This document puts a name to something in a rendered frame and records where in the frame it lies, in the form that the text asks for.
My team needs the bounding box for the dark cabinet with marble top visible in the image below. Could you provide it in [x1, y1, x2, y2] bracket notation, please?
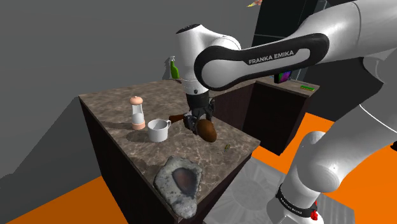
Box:
[78, 79, 261, 224]

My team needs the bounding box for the brown potato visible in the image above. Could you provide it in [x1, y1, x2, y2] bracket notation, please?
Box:
[196, 118, 218, 143]

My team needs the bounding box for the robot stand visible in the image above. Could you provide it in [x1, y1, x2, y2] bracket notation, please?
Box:
[202, 156, 356, 224]

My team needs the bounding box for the white mug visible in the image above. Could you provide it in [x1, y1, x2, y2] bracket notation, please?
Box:
[147, 118, 172, 143]

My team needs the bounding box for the glass shaker with pink cap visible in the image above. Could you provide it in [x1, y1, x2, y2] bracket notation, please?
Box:
[129, 95, 146, 130]

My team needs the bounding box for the green spray bottle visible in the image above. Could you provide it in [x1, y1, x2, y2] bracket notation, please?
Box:
[169, 55, 181, 80]

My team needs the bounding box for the grey stone bowl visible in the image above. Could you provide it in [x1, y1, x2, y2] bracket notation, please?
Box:
[153, 155, 204, 220]

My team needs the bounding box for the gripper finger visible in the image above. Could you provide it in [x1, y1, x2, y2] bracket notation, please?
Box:
[203, 105, 216, 122]
[183, 113, 200, 136]

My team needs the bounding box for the dark side counter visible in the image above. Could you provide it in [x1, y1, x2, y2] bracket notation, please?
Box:
[213, 76, 321, 157]

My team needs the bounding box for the tablet with colourful screen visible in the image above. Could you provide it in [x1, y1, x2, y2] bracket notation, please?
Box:
[274, 70, 293, 85]

